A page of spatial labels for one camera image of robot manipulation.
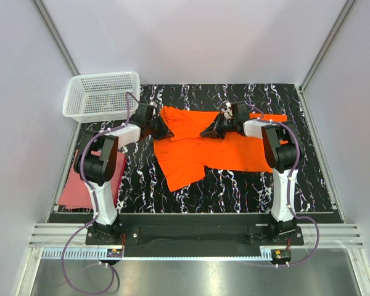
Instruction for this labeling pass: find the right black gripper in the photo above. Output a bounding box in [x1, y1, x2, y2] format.
[200, 113, 237, 141]

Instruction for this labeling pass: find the orange t shirt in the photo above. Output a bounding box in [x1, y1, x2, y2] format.
[154, 106, 272, 192]

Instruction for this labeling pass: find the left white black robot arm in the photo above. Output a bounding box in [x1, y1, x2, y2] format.
[73, 103, 173, 244]

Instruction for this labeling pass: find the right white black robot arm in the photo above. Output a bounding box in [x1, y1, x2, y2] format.
[200, 102, 303, 245]

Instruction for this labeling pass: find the white plastic perforated basket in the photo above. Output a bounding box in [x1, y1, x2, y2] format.
[62, 72, 141, 123]

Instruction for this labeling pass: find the folded pink t shirt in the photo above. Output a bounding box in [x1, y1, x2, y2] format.
[57, 152, 126, 210]

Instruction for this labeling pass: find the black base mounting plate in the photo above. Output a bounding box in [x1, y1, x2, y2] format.
[40, 213, 344, 252]

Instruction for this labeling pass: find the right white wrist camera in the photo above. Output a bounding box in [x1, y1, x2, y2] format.
[220, 102, 232, 119]

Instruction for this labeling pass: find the left aluminium frame post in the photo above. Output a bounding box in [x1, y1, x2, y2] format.
[32, 0, 80, 76]

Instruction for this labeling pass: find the aluminium frame post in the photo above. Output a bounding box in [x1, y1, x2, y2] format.
[32, 0, 80, 76]
[298, 0, 358, 93]

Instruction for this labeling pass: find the slotted cable duct rail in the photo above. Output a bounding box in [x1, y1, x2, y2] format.
[42, 247, 274, 261]

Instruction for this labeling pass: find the right aluminium frame post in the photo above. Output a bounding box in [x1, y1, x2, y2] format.
[298, 0, 358, 93]

